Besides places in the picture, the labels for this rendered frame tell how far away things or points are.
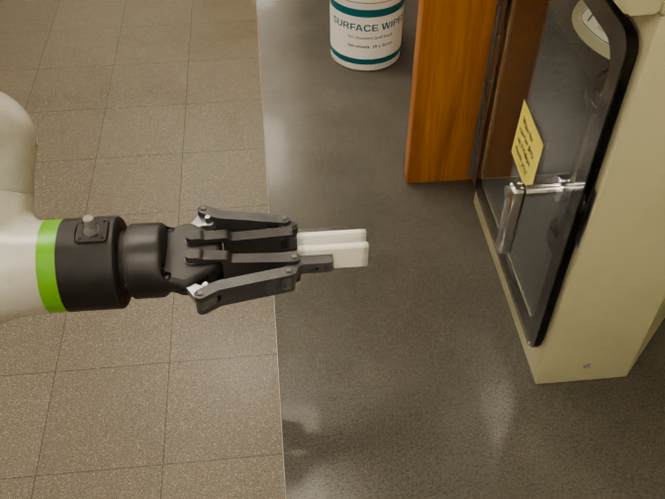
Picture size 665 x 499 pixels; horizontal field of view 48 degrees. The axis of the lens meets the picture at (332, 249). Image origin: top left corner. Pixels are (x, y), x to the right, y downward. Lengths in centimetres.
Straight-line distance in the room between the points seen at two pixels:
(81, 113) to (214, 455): 158
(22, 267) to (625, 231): 56
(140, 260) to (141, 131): 218
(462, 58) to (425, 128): 12
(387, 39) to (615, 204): 73
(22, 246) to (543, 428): 58
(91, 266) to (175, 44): 270
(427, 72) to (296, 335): 39
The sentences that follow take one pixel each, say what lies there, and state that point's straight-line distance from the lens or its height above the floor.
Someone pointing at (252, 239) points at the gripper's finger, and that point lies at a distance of 76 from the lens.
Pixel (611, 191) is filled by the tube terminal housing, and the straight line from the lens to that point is 71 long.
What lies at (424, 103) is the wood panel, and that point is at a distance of 106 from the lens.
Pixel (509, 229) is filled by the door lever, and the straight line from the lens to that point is 78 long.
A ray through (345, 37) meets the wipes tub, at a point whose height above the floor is 100.
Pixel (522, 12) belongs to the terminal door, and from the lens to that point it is 87.
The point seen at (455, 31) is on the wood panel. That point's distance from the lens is 101.
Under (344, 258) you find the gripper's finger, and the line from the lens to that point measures 75.
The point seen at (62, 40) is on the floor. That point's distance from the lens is 354.
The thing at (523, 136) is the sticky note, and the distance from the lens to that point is 86.
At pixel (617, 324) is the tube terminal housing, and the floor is 104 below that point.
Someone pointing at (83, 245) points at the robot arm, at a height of 118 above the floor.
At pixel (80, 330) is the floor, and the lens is 225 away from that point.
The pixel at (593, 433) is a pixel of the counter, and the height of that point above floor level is 94.
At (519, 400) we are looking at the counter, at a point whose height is 94.
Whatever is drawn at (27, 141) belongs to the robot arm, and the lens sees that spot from 81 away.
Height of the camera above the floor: 168
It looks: 46 degrees down
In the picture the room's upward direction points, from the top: straight up
